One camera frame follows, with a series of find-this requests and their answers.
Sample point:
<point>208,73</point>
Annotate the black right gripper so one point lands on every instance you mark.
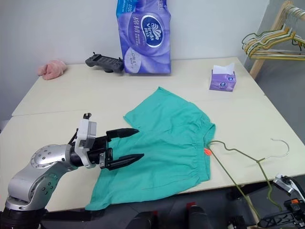
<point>296,206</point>

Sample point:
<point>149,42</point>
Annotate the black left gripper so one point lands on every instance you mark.
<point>98,152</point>

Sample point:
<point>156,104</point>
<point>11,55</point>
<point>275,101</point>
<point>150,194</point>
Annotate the green shorts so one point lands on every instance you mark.
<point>162,148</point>

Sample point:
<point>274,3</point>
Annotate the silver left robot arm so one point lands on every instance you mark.
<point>35,171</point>

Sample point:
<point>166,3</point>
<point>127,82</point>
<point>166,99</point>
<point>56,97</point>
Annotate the dark rounded block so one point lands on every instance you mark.
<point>199,217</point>
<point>139,220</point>

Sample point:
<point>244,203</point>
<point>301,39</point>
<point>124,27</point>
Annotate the black handheld controller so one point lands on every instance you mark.
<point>103,62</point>

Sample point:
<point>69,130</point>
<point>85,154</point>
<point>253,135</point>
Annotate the purple tissue multipack bag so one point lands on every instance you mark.
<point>145,47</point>

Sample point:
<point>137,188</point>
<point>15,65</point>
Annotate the pink plush cloth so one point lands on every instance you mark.
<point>52,70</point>

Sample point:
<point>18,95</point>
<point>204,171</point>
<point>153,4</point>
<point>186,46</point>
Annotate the small purple tissue box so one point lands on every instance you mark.
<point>222,82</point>

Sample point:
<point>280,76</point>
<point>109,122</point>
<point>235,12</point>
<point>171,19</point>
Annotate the wooden clothes rack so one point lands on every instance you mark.
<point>262,55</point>

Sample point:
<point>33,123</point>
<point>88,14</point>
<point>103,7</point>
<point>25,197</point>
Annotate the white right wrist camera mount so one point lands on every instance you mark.
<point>283,184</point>

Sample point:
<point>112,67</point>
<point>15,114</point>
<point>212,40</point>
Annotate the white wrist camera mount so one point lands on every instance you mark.
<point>283,184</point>
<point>84,140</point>

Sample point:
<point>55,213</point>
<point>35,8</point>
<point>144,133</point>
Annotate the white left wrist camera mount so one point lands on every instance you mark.
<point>84,140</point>

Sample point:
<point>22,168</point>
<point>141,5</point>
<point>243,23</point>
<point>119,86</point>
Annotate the black metal table frame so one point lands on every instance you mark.
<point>71,215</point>

